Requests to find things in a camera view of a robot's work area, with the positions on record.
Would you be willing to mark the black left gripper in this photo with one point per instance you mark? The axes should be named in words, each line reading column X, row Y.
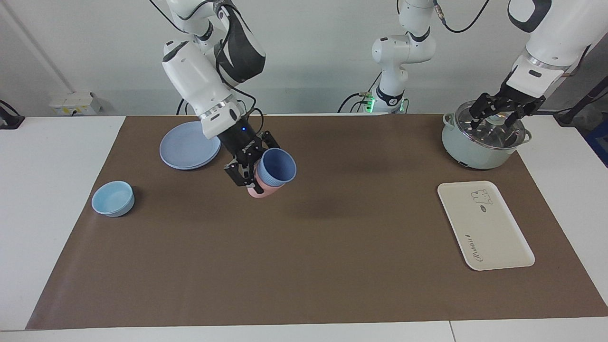
column 515, row 92

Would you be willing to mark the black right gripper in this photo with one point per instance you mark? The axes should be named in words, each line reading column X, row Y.
column 240, row 142

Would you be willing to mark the blue ribbed cup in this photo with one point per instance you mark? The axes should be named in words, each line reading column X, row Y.
column 278, row 165

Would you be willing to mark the pink cup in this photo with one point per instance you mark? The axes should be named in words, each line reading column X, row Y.
column 267, row 190

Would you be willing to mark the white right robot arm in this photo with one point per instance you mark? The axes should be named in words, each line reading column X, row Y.
column 194, row 80

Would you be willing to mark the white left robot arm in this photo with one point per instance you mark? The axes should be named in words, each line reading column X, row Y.
column 565, row 28

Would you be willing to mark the cream tray with bear print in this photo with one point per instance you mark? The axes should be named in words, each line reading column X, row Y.
column 484, row 228

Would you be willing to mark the glass pot lid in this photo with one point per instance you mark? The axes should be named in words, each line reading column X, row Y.
column 494, row 137

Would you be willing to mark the mint green cooking pot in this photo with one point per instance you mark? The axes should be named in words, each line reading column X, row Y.
column 470, row 154

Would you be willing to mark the blue round plate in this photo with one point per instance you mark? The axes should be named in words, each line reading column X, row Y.
column 183, row 149

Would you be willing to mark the black stand pole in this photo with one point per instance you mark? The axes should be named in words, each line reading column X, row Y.
column 579, row 104

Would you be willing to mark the blue box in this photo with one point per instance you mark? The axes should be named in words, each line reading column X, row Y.
column 599, row 142

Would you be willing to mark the brown table mat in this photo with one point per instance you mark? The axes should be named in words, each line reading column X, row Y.
column 308, row 247

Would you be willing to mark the light blue bowl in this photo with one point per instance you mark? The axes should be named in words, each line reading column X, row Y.
column 113, row 199

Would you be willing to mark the white power strip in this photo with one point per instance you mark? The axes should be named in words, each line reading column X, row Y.
column 71, row 104

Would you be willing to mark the black clamp mount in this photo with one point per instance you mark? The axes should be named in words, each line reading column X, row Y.
column 9, row 118

